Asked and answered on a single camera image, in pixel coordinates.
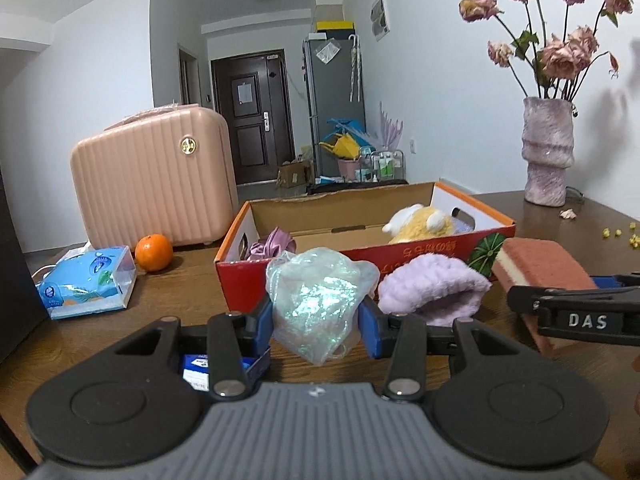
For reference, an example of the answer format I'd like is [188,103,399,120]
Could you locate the pink layered sponge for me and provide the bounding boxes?
[492,237,598,358]

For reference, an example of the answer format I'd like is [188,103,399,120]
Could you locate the lilac fluffy cloth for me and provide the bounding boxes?
[377,253,493,328]

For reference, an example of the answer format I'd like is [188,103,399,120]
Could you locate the blue handkerchief tissue pack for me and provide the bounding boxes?
[181,352,272,392]

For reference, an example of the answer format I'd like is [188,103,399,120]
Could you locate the grey refrigerator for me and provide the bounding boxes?
[301,36,367,181]

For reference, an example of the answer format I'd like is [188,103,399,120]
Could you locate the mauve textured vase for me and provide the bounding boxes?
[522,96,576,207]

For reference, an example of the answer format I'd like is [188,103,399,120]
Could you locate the purple feather decoration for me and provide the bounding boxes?
[372,101,405,153]

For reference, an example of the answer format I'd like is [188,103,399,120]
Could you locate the brown cardboard carton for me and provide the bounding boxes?
[276,159,311,188]

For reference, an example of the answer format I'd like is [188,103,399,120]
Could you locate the red printed cardboard box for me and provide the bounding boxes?
[214,180,517,313]

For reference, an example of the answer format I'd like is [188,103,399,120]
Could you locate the white wall panel box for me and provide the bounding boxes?
[370,0,390,42]

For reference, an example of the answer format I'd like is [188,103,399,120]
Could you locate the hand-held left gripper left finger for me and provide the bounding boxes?
[114,296,275,403]

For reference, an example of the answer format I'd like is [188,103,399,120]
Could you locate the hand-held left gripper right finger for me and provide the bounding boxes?
[357,296,523,403]

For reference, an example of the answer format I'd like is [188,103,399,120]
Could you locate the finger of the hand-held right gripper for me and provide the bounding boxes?
[506,284,640,347]
[587,273,640,291]

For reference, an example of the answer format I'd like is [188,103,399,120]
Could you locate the yellow plush toy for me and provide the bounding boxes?
[382,203,457,245]

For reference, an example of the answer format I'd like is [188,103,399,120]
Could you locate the wire cart with bottles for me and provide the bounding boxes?
[357,149,405,183]

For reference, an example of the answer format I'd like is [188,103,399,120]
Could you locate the orange fruit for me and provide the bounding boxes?
[135,233,174,272]

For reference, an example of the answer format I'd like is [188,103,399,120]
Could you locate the dried pink roses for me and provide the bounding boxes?
[459,0,635,103]

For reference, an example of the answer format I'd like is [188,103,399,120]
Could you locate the blue soft tissue pack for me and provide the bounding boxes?
[37,241,137,321]

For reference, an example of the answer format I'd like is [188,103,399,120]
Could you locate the clear white umbrella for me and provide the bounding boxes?
[348,35,362,102]

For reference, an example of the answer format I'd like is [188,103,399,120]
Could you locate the pink ribbed suitcase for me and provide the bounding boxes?
[70,105,240,251]

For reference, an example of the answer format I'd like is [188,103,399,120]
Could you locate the dark brown door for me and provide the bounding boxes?
[210,50,297,186]

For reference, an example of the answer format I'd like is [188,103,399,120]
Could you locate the iridescent plastic bag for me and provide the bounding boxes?
[265,247,381,366]

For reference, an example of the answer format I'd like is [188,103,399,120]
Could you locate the scattered yellow crumbs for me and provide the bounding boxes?
[600,222,640,248]

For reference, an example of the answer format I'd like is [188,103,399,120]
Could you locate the clear plastic bag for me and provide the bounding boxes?
[315,41,341,65]

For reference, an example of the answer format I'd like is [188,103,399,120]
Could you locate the black chair backrest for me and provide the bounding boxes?
[306,179,408,196]

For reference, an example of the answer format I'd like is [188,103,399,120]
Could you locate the purple satin scrunchie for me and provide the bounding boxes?
[245,227,297,262]

